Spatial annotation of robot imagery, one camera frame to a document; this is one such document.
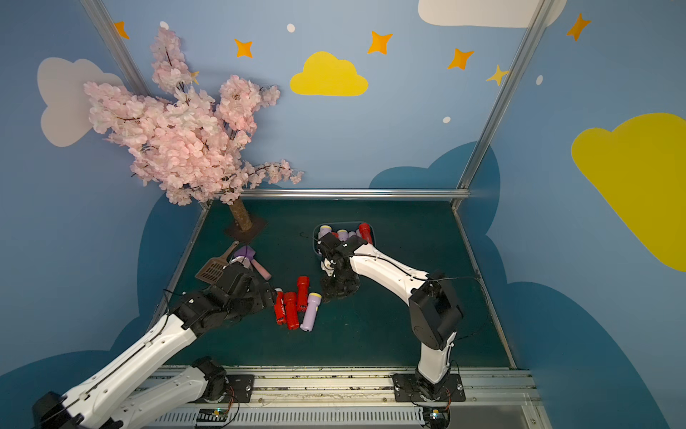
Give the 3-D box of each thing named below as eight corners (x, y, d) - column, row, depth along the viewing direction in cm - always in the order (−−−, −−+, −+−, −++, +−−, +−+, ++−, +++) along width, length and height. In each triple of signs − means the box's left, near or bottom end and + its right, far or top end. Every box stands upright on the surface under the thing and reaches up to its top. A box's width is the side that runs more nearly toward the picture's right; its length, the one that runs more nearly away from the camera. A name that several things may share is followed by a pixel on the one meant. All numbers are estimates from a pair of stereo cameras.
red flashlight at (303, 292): (294, 312, 90) (293, 309, 88) (298, 278, 98) (298, 275, 96) (307, 312, 90) (306, 309, 88) (310, 278, 98) (310, 275, 96)
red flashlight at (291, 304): (288, 330, 86) (287, 328, 84) (285, 295, 94) (284, 292, 92) (301, 327, 87) (300, 325, 85) (296, 293, 95) (296, 290, 93)
